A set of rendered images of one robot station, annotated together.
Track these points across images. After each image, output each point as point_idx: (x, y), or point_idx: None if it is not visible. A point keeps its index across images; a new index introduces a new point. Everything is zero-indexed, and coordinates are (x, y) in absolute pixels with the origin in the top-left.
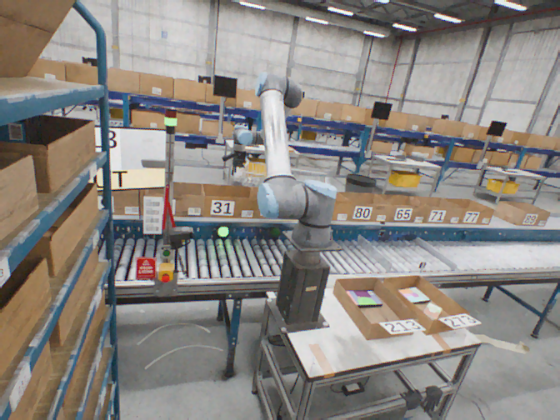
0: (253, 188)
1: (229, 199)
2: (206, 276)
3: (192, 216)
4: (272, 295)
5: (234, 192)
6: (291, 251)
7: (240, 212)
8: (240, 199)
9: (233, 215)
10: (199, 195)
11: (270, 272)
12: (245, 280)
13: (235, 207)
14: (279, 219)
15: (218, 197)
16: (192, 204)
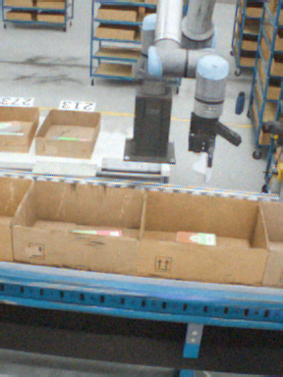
0: (131, 242)
1: (208, 199)
2: (238, 195)
3: (273, 239)
4: (165, 167)
5: (181, 258)
6: (165, 97)
7: (180, 222)
8: (186, 196)
9: (192, 228)
10: (267, 275)
11: (151, 189)
12: (189, 187)
13: (193, 212)
14: (91, 224)
15: (231, 199)
16: (279, 218)
